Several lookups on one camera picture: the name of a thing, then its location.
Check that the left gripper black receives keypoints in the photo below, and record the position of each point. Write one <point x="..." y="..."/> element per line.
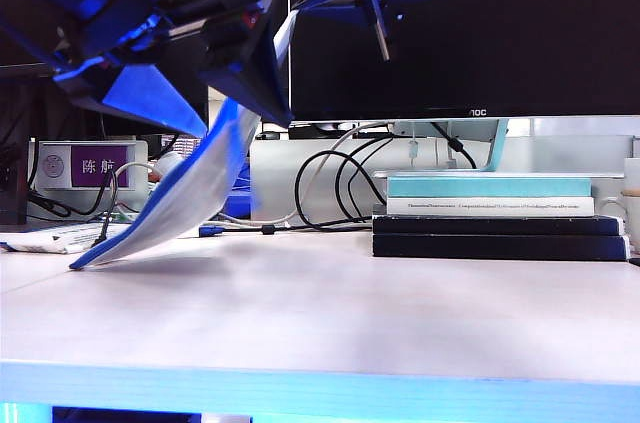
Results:
<point x="210" y="8"/>

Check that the transparent file bag blue zipper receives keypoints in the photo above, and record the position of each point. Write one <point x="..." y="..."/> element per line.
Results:
<point x="185" y="203"/>

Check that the silver metal monitor foot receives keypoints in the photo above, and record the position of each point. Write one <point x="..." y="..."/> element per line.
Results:
<point x="275" y="178"/>

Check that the white purple name plate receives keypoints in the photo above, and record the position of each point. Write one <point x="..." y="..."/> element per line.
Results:
<point x="95" y="165"/>

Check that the silver-edged black monitor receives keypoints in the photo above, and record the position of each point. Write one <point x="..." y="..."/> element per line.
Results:
<point x="500" y="68"/>

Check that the black-framed monitor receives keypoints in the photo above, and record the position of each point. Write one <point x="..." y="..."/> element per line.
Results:
<point x="30" y="98"/>

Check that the clear monitor stand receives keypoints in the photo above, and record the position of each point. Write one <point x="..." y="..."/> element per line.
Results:
<point x="497" y="148"/>

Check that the teal book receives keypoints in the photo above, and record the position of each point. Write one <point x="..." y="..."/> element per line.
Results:
<point x="485" y="187"/>

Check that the white book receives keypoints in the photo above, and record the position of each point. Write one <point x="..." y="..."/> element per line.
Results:
<point x="500" y="206"/>

